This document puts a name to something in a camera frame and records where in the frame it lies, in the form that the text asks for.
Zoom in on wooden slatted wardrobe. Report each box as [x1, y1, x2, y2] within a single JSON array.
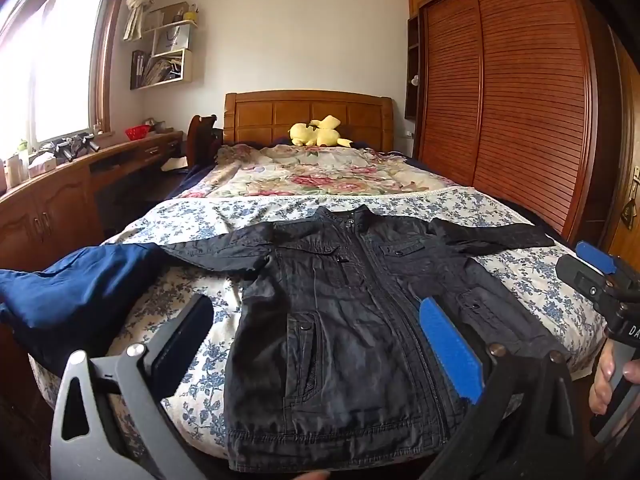
[[406, 0, 613, 246]]

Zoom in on wooden desk with cabinets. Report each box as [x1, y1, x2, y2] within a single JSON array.
[[0, 130, 186, 281]]

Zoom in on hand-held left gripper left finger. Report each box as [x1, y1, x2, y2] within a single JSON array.
[[49, 294, 216, 480]]

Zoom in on white wall shelf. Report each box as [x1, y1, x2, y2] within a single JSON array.
[[130, 2, 198, 91]]

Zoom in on navy blue garment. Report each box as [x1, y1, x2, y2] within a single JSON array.
[[0, 242, 166, 376]]

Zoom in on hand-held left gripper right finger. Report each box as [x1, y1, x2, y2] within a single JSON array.
[[418, 297, 591, 480]]

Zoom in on tied cream curtain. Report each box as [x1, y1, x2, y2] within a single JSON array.
[[122, 0, 168, 41]]

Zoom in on dark upright folders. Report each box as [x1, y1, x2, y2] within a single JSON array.
[[131, 50, 151, 90]]

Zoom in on bed with floral bedding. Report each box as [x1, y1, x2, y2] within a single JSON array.
[[27, 186, 608, 461]]

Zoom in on yellow plush toy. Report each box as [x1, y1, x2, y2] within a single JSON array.
[[288, 115, 353, 149]]

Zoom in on black gadgets on desk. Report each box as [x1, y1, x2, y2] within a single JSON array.
[[50, 135, 101, 161]]

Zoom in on black jacket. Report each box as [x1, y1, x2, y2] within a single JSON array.
[[161, 204, 571, 473]]

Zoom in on dark wooden chair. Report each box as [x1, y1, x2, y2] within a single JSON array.
[[186, 114, 223, 168]]

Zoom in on window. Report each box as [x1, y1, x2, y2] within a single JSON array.
[[0, 0, 133, 161]]

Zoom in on wooden door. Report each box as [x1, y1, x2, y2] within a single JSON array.
[[600, 35, 640, 271]]

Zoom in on dark open shelf unit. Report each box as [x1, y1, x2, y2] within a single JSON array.
[[404, 14, 421, 121]]

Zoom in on wooden bed headboard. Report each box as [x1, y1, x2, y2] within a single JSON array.
[[222, 90, 396, 153]]

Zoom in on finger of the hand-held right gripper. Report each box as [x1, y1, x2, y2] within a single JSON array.
[[556, 255, 626, 313], [575, 241, 640, 288]]

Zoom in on person's right hand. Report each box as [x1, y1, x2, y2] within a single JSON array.
[[589, 342, 640, 415]]

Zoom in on brass door handle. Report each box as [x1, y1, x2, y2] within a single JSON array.
[[620, 165, 640, 223]]

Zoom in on rose floral quilt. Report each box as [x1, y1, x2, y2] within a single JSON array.
[[180, 142, 458, 198]]

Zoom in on white paper bag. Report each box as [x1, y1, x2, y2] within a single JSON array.
[[152, 22, 190, 58]]

